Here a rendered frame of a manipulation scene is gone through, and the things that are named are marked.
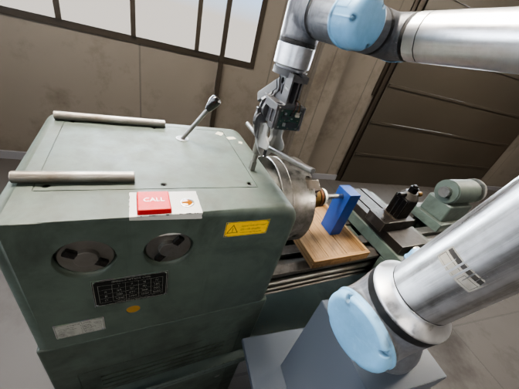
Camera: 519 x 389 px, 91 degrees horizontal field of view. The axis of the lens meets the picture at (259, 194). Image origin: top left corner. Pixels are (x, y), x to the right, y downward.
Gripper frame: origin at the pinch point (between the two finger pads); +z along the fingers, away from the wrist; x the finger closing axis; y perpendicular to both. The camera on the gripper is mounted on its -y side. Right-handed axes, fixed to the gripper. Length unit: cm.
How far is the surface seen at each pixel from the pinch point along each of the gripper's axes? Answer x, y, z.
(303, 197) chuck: 18.6, 0.1, 15.5
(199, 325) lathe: -13, 14, 53
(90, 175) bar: -37.5, 2.7, 5.9
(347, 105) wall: 203, -193, 28
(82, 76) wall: -68, -221, 47
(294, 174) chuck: 16.7, -5.9, 10.9
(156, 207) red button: -26.2, 12.7, 6.7
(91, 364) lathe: -42, 14, 60
